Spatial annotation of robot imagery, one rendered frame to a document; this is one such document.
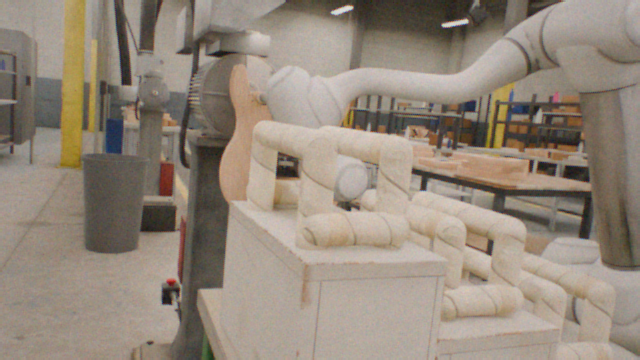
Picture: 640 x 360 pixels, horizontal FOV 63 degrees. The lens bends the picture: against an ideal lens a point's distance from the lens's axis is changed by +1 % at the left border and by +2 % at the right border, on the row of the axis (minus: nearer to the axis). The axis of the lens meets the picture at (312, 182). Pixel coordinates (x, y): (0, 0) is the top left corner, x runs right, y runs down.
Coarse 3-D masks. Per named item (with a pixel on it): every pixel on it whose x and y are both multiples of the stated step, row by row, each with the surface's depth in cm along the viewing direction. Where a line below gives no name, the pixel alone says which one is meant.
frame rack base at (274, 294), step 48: (240, 240) 62; (288, 240) 50; (240, 288) 61; (288, 288) 47; (336, 288) 45; (384, 288) 47; (432, 288) 49; (240, 336) 61; (288, 336) 46; (336, 336) 46; (384, 336) 48; (432, 336) 50
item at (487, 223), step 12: (420, 192) 73; (420, 204) 72; (432, 204) 69; (444, 204) 67; (456, 204) 66; (468, 204) 65; (456, 216) 65; (468, 216) 63; (480, 216) 61; (492, 216) 60; (504, 216) 59; (468, 228) 63; (480, 228) 61; (492, 228) 59; (504, 228) 57; (516, 228) 57
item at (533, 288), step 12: (468, 252) 75; (468, 264) 74; (480, 264) 72; (480, 276) 72; (528, 276) 65; (528, 288) 64; (540, 288) 62; (552, 288) 62; (552, 300) 61; (564, 300) 61
